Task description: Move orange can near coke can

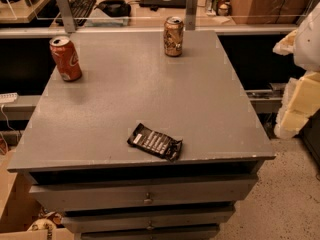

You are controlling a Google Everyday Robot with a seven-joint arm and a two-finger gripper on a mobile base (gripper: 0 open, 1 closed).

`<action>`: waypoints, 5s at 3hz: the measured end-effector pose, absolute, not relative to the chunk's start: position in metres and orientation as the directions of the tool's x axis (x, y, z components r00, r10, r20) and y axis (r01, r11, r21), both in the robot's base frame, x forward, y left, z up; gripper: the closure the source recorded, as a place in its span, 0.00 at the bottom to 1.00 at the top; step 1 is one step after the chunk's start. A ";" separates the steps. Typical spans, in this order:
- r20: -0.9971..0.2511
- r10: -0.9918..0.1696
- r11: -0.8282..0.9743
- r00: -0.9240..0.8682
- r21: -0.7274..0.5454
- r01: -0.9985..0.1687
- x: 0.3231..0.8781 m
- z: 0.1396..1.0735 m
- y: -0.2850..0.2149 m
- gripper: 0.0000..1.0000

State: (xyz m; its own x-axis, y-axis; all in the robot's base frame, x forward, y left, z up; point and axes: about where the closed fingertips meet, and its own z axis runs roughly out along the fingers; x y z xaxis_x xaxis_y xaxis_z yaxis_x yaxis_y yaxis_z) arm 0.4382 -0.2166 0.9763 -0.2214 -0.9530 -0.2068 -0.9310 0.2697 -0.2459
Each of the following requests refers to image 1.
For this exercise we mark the top grey drawer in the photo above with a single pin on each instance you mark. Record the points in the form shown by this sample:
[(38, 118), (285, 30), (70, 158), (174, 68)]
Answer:
[(140, 193)]

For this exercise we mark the grey drawer cabinet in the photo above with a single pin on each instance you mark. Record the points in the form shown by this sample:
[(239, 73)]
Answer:
[(79, 130)]

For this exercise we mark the right metal bracket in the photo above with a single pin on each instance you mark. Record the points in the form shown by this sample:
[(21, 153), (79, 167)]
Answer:
[(190, 18)]

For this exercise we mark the middle grey drawer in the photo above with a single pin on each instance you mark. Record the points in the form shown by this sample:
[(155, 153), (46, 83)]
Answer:
[(155, 217)]

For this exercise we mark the yellow foam block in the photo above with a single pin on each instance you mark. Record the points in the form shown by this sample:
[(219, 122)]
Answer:
[(301, 100)]

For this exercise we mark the white power strip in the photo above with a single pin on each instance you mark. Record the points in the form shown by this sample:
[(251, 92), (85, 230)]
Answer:
[(8, 97)]

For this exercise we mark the black headphones pouch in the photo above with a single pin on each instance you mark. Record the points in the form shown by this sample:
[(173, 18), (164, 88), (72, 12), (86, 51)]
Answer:
[(115, 8)]

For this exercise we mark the red coke can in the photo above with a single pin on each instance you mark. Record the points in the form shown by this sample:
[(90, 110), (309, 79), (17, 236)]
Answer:
[(65, 56)]

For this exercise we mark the orange brown soda can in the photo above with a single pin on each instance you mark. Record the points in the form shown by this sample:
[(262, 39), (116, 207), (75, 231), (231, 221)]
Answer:
[(173, 36)]

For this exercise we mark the black laptop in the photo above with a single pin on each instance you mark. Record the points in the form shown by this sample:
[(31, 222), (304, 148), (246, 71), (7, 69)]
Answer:
[(163, 3)]

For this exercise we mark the left metal bracket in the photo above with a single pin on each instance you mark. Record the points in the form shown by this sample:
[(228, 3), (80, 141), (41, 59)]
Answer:
[(66, 16)]

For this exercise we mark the black keyboard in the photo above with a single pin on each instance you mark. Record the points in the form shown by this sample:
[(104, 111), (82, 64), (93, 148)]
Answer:
[(80, 10)]

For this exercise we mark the metal bracket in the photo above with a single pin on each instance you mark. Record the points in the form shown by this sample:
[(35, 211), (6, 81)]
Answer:
[(66, 16), (190, 18)]

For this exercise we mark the black snack bag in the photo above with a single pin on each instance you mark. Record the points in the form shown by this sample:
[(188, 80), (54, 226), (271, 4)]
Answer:
[(155, 143)]

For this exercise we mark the bottom grey drawer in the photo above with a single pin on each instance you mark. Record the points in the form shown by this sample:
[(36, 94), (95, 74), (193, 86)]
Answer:
[(197, 232)]

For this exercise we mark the grey drawer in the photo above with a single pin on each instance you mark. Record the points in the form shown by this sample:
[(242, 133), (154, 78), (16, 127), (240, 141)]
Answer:
[(155, 217), (140, 193), (197, 232)]

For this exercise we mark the cans on back desk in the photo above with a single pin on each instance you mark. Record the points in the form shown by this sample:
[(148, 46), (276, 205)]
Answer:
[(218, 7)]

